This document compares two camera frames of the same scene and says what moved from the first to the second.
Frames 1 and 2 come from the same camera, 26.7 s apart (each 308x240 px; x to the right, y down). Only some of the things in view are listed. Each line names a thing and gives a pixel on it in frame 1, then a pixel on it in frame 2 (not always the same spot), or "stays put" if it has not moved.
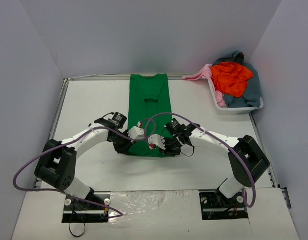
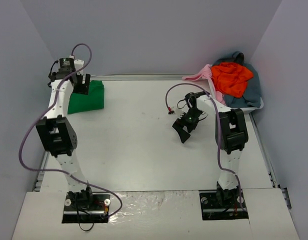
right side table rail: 270,170 stays put
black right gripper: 169,148 -> 183,124
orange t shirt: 230,78 stays put
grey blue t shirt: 252,97 stays put
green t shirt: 149,107 -> 94,100
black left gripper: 124,147 -> 82,88
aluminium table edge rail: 114,76 stays put
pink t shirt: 206,73 stays put
